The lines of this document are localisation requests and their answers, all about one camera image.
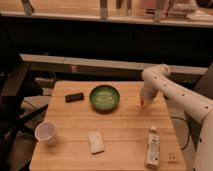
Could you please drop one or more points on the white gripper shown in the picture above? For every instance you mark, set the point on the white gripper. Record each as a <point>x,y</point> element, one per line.
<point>146,101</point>

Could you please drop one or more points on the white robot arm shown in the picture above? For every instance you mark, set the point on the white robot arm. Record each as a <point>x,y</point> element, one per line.
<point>156,79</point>

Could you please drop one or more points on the white sponge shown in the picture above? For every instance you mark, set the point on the white sponge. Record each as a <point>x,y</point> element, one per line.
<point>95,142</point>

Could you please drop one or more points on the green bowl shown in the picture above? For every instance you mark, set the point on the green bowl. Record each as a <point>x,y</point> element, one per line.
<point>104,98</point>

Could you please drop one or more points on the white plastic bottle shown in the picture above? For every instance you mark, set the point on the white plastic bottle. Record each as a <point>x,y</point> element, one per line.
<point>153,149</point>

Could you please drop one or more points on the black rectangular block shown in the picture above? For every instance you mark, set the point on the black rectangular block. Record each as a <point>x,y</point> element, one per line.
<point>74,97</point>

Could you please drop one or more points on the white paper cup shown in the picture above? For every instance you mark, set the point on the white paper cup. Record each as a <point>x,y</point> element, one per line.
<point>46,132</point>

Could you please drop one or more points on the black chair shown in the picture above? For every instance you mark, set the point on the black chair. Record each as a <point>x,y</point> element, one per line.
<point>13,93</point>

